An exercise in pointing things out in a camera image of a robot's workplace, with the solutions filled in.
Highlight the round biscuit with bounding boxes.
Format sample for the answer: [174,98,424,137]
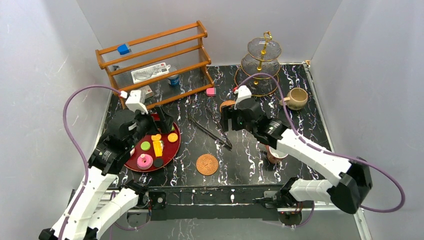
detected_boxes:
[167,132,179,143]
[151,133,162,142]

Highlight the yellow cake slice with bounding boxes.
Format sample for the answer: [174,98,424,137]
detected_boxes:
[152,140,163,158]

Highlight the small white box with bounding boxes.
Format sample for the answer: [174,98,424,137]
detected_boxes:
[139,85,154,99]

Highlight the black sandwich cookie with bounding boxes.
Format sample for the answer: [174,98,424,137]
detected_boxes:
[153,157,164,169]

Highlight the blue block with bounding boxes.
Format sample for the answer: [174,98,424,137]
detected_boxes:
[116,43,131,56]

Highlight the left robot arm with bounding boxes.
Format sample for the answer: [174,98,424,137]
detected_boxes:
[38,106,174,240]

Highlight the metal tongs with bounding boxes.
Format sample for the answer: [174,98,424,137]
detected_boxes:
[186,107,233,151]

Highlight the pink white mug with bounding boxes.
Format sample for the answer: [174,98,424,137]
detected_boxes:
[265,145,288,164]

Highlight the beige mug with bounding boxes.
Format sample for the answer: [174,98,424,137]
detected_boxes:
[279,87,309,111]

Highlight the black base frame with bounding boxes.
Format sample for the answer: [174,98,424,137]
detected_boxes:
[148,184,281,221]

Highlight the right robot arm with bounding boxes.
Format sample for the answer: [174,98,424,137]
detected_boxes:
[220,98,373,214]

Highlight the pink eraser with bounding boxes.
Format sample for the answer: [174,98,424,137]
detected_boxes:
[205,87,217,97]

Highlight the white flat package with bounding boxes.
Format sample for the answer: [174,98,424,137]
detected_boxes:
[131,62,171,84]

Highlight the green macaron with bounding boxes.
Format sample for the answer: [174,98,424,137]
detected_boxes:
[140,141,151,151]

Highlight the blue jar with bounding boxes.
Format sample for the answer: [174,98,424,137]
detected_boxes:
[167,74,180,87]

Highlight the far woven coaster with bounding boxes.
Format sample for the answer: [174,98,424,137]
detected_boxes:
[219,100,236,113]

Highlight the wooden three-tier shelf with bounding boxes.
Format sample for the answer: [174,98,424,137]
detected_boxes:
[95,20,215,109]

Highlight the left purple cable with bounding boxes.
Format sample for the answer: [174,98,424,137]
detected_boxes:
[57,84,122,240]

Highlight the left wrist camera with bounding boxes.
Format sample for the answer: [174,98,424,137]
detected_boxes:
[119,90,149,115]

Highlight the woven coaster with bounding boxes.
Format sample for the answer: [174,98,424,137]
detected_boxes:
[219,100,236,113]
[196,154,219,176]

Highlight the near woven coaster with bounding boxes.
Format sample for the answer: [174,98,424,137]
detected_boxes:
[196,154,219,176]

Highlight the pink donut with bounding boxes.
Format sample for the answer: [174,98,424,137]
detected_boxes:
[136,153,154,170]

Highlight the glass three-tier dessert stand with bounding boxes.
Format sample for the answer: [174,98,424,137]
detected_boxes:
[234,31,282,97]

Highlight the dark red round tray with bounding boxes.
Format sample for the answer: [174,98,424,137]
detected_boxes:
[124,122,181,173]

